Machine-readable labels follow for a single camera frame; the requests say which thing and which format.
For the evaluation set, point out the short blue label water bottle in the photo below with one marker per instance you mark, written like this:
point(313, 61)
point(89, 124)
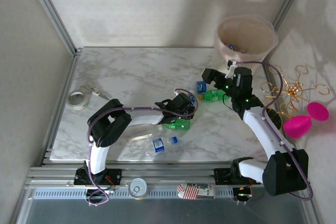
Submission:
point(192, 100)

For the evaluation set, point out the green bottle yellow cap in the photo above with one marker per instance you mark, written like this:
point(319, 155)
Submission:
point(212, 96)
point(181, 125)

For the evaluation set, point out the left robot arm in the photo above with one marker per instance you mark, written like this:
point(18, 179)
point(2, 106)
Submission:
point(141, 117)

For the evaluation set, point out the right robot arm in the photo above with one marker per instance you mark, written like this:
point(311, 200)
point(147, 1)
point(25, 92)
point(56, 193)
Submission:
point(262, 129)

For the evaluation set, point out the cream waste bin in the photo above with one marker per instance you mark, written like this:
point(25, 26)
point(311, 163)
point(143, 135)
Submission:
point(260, 56)

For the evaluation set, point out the translucent plastic bin liner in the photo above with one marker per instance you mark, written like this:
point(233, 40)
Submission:
point(249, 32)

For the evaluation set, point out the large clear label-free bottle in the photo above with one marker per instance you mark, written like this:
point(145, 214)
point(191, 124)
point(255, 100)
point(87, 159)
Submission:
point(147, 131)

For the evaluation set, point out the black round dish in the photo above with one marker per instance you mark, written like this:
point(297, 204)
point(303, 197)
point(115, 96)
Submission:
point(274, 115)

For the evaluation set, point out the pink goblet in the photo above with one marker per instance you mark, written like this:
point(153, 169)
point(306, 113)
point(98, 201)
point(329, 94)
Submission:
point(299, 127)

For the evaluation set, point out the red white small box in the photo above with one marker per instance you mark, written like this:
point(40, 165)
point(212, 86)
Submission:
point(195, 191)

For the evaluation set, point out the silver tin can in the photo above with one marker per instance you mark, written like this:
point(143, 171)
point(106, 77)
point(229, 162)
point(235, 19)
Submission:
point(137, 188)

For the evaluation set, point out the right small circuit board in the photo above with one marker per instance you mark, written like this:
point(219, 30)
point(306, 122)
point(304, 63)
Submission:
point(242, 195)

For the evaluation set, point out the small circuit board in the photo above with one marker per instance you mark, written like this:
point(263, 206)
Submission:
point(98, 193)
point(242, 195)

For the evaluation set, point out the clear tape roll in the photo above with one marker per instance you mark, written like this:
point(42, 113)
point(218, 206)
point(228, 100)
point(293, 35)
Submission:
point(72, 103)

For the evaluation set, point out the left small circuit board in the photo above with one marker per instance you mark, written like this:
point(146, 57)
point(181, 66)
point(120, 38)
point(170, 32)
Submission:
point(98, 193)

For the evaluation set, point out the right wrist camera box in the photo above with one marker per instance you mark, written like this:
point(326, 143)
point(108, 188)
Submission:
point(231, 68)

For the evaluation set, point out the aluminium front rail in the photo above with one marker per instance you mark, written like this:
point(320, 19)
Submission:
point(168, 175)

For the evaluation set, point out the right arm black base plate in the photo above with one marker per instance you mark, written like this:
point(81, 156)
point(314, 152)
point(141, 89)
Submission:
point(220, 176)

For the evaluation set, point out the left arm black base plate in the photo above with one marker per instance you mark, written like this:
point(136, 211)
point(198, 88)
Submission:
point(115, 176)

